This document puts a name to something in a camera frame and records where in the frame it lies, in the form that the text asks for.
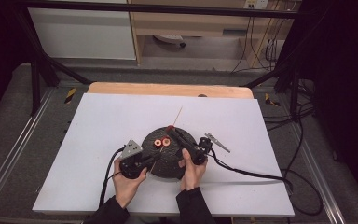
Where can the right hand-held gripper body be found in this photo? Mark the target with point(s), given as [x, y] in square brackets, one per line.
[202, 152]

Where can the person's left hand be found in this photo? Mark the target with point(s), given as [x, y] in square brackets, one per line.
[126, 189]

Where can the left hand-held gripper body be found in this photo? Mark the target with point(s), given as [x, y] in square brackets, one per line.
[132, 163]

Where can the white wall socket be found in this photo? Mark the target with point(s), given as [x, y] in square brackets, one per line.
[256, 3]

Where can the aluminium floor rail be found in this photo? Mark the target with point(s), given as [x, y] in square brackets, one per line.
[320, 174]
[12, 149]

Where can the wooden table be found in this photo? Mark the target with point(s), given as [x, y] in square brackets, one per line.
[167, 89]

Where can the white board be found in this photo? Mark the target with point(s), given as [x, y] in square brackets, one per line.
[90, 124]

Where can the round black speckled plate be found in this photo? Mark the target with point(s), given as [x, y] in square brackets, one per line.
[167, 165]

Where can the black metal frame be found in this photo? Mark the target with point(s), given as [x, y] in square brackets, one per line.
[167, 8]

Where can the light wooden desk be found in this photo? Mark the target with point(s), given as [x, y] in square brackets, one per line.
[183, 25]

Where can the white cabinet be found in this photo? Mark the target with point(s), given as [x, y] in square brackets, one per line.
[80, 34]

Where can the person's right hand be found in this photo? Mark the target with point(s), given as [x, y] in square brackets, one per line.
[192, 175]

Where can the white power strip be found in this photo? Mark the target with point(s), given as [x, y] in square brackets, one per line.
[169, 39]

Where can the yellow black tape strip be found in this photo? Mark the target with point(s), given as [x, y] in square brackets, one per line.
[70, 95]
[270, 100]

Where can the thin bamboo skewer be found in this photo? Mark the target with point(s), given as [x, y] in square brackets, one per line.
[178, 115]

